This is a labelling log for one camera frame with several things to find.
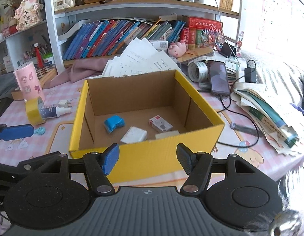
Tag white USB charger plug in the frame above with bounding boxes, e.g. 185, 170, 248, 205
120, 126, 148, 144

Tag white plug adapter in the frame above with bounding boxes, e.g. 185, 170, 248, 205
57, 99, 72, 108

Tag row of leaning books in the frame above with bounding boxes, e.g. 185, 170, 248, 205
58, 18, 185, 61

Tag black smartphone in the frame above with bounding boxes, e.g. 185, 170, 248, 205
208, 60, 230, 96

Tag white bookshelf frame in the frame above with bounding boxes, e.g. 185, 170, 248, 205
5, 0, 241, 74

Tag black power adapter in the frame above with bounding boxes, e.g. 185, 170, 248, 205
244, 59, 257, 83

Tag pink pig plush toy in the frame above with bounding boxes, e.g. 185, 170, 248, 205
168, 41, 187, 58

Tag pink cat figurine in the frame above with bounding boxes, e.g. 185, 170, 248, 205
14, 0, 44, 31

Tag yellow cardboard box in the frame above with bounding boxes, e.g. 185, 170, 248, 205
69, 70, 225, 183

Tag blue object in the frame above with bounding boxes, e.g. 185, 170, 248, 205
104, 115, 125, 134

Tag navy white glue bottle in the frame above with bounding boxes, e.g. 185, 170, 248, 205
39, 107, 71, 119

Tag blue correction tape dispenser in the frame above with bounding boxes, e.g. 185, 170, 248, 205
34, 127, 46, 135

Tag stack of books and papers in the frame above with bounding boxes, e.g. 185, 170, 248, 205
231, 83, 304, 156

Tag yellow packing tape roll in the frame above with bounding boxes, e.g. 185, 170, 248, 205
25, 97, 46, 126

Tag pen holder with pens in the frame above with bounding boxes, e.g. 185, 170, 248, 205
23, 43, 55, 69

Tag grey clothing pile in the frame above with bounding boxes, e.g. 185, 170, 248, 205
0, 73, 18, 100

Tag red white small box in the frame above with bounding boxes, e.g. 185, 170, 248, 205
149, 115, 173, 133

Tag wooden chess board box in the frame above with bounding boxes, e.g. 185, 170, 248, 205
11, 65, 57, 101

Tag red dictionary books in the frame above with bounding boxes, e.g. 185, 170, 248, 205
182, 16, 225, 51

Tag white eraser block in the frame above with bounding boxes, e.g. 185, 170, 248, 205
155, 131, 180, 140

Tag black charging cable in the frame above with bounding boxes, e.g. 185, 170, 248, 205
217, 75, 260, 149

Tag pink cartoon humidifier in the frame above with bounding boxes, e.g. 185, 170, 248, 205
13, 61, 45, 101

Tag white paper sheets pile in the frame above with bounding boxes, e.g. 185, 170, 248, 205
91, 38, 181, 79

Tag pink folded cloth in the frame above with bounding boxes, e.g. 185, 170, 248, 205
43, 57, 109, 89

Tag clear tape roll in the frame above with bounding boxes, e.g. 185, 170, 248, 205
187, 61, 208, 83

